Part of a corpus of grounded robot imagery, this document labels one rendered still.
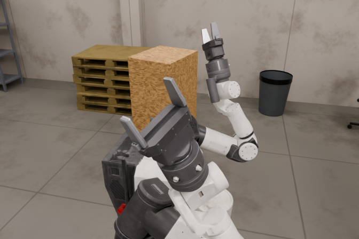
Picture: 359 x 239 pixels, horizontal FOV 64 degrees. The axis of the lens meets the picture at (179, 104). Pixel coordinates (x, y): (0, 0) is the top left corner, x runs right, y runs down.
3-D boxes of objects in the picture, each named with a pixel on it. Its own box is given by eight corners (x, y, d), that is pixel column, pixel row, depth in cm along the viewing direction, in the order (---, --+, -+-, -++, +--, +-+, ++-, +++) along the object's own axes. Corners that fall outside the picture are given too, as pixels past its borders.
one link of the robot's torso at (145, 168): (101, 247, 98) (87, 161, 84) (137, 183, 128) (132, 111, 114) (187, 266, 92) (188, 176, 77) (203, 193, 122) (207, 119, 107)
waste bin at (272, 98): (286, 106, 449) (293, 71, 425) (286, 120, 410) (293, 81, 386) (256, 103, 463) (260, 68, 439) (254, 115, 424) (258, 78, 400)
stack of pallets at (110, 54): (165, 96, 486) (164, 47, 451) (150, 118, 415) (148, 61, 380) (101, 90, 511) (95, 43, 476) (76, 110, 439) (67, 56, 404)
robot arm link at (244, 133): (246, 112, 112) (266, 150, 117) (239, 104, 122) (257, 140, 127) (222, 125, 113) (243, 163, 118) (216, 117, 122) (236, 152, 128)
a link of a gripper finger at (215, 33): (216, 22, 108) (220, 38, 108) (208, 23, 107) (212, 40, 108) (218, 21, 106) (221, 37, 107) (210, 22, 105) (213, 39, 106)
